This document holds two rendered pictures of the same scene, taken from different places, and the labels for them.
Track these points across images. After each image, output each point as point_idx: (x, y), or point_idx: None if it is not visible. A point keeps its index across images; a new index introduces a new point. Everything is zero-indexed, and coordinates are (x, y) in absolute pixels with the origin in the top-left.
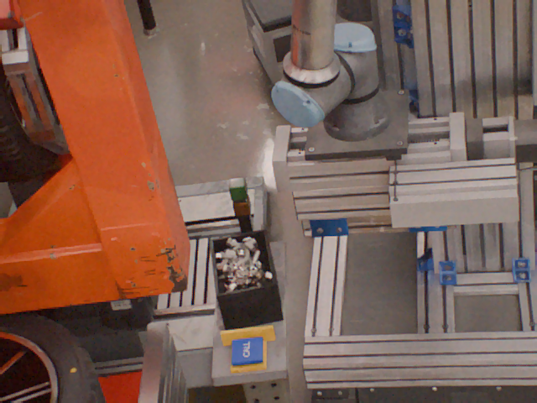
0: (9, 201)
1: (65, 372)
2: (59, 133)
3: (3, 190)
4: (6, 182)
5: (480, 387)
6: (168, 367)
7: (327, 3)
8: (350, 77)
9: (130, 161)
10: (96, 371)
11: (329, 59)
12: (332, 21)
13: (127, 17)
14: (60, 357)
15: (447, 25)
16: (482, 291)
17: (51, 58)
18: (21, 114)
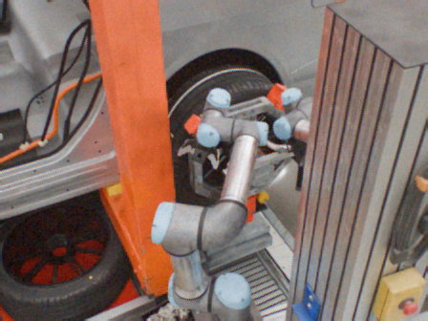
0: (271, 191)
1: (89, 274)
2: (201, 191)
3: (277, 185)
4: (283, 183)
5: None
6: (136, 314)
7: (177, 267)
8: (207, 307)
9: (136, 232)
10: (139, 285)
11: (185, 288)
12: (184, 276)
13: (170, 179)
14: (98, 267)
15: None
16: None
17: (119, 167)
18: (208, 170)
